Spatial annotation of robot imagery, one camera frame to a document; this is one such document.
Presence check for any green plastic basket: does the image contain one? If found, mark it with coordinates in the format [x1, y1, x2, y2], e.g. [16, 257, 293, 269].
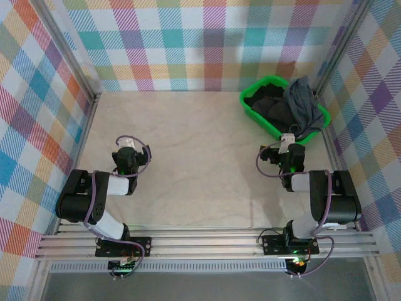
[240, 75, 332, 145]

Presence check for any grey t-shirt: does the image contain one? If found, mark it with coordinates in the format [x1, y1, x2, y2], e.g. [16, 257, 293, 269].
[283, 77, 325, 139]

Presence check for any right controller board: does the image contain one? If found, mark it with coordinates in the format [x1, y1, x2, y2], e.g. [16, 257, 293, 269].
[286, 257, 310, 277]

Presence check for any controller board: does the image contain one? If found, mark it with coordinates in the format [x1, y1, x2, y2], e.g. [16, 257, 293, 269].
[108, 259, 138, 278]
[286, 257, 310, 277]

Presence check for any left controller board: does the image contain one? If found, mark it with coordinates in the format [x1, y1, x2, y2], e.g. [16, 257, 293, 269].
[108, 259, 138, 278]

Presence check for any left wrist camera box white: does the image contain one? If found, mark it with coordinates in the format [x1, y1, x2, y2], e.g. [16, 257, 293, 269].
[120, 137, 138, 151]

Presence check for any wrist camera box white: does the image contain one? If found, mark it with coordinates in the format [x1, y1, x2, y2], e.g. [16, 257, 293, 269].
[279, 133, 296, 154]
[120, 137, 138, 151]

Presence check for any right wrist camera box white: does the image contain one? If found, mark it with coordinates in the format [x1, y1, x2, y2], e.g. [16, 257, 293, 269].
[279, 133, 296, 154]

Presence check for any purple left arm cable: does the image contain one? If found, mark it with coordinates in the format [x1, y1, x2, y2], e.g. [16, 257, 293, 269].
[83, 135, 154, 280]

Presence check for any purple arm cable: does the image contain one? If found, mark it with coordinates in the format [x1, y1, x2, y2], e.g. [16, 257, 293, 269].
[83, 135, 154, 280]
[256, 140, 335, 278]

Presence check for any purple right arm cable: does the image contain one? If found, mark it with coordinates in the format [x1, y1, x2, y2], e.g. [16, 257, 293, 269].
[256, 140, 335, 278]

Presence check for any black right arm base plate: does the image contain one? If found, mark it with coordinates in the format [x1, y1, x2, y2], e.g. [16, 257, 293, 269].
[262, 234, 320, 255]

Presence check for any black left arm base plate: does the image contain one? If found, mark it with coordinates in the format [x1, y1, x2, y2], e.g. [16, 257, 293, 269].
[95, 236, 152, 258]

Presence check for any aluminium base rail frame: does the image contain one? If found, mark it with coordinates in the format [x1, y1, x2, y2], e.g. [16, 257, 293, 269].
[34, 224, 380, 261]

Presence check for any grey slotted cable duct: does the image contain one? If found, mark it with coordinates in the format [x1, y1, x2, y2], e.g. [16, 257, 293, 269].
[49, 261, 289, 273]

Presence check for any aluminium corner post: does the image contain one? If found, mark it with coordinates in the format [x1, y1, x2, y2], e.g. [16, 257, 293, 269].
[313, 0, 376, 95]
[29, 0, 103, 104]

